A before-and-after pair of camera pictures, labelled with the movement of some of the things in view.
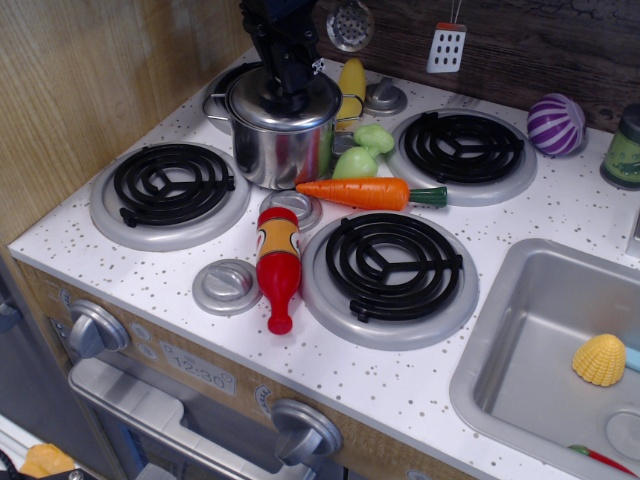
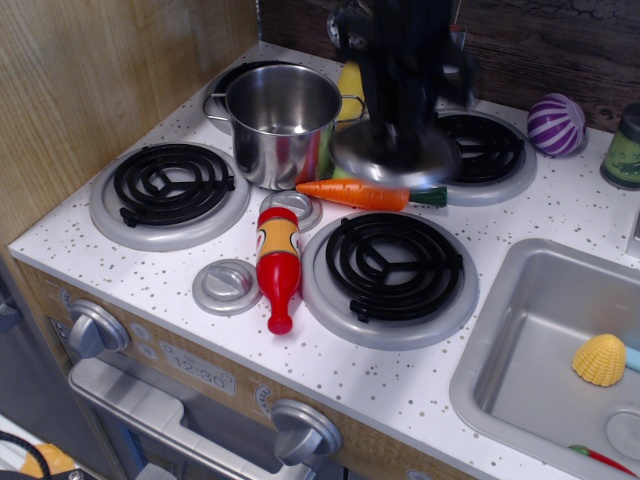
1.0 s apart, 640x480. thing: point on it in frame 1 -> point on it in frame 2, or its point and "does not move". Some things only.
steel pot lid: x=255 y=100 -> x=399 y=153
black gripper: x=285 y=31 -> x=401 y=54
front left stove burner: x=169 y=196 does not move
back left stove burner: x=215 y=99 does not move
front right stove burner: x=390 y=280 does not move
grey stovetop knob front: x=227 y=287 does not move
